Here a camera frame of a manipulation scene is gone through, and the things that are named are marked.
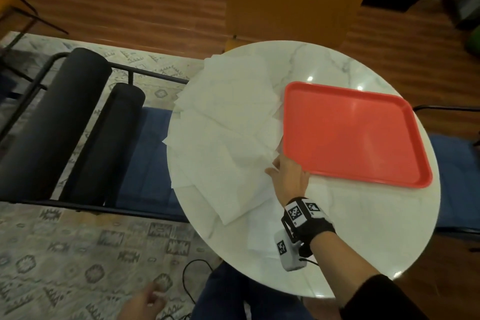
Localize person's left hand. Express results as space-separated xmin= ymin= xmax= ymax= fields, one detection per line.
xmin=116 ymin=281 xmax=169 ymax=320

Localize red plastic tray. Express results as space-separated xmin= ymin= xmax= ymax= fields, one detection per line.
xmin=281 ymin=81 xmax=434 ymax=189

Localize person's legs in blue jeans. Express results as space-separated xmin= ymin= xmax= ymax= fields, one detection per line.
xmin=190 ymin=260 xmax=316 ymax=320

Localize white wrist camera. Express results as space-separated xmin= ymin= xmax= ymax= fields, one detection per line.
xmin=273 ymin=229 xmax=309 ymax=273

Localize green cushion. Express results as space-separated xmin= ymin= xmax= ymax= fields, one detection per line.
xmin=464 ymin=25 xmax=480 ymax=56

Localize yellow upholstered chair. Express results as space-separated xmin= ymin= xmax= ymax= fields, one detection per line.
xmin=223 ymin=0 xmax=371 ymax=54

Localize person's right hand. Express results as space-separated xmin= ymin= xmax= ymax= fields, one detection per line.
xmin=264 ymin=154 xmax=311 ymax=207

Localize person's right forearm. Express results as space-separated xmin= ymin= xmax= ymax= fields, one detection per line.
xmin=309 ymin=232 xmax=430 ymax=320

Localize blue chair with black bolsters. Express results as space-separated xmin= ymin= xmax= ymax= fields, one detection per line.
xmin=0 ymin=47 xmax=190 ymax=224
xmin=412 ymin=105 xmax=480 ymax=242

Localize black camera cable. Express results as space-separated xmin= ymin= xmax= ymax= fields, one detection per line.
xmin=182 ymin=258 xmax=215 ymax=306

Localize pile of white paper napkins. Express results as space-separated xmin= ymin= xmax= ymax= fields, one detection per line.
xmin=161 ymin=53 xmax=290 ymax=227

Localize black marker wrist strap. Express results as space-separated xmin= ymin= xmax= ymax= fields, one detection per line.
xmin=281 ymin=196 xmax=337 ymax=253

